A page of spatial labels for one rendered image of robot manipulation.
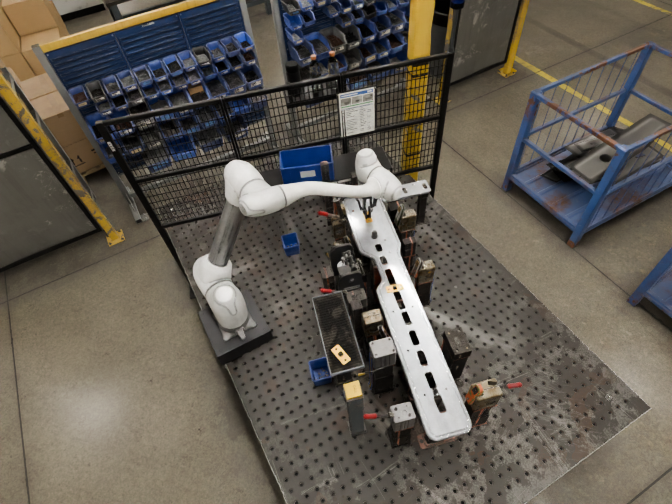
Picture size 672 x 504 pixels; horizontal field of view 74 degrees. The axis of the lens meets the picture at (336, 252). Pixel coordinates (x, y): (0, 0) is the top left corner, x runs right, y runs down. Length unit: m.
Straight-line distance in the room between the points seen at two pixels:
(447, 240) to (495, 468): 1.27
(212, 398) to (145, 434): 0.45
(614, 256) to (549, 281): 0.58
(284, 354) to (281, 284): 0.44
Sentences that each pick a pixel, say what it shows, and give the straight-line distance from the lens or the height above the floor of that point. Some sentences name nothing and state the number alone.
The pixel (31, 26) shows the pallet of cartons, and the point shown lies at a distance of 6.20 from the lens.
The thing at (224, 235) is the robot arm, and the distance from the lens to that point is 2.15.
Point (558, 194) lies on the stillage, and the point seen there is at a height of 0.16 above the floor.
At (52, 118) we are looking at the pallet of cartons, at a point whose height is 0.72.
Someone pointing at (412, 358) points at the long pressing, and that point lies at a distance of 2.01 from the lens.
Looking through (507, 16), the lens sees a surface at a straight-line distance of 5.27.
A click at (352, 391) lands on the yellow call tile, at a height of 1.16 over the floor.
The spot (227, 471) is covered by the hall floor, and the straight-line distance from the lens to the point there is 3.00.
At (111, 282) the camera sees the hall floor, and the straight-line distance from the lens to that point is 3.99.
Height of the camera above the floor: 2.82
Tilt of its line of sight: 52 degrees down
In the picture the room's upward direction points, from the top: 7 degrees counter-clockwise
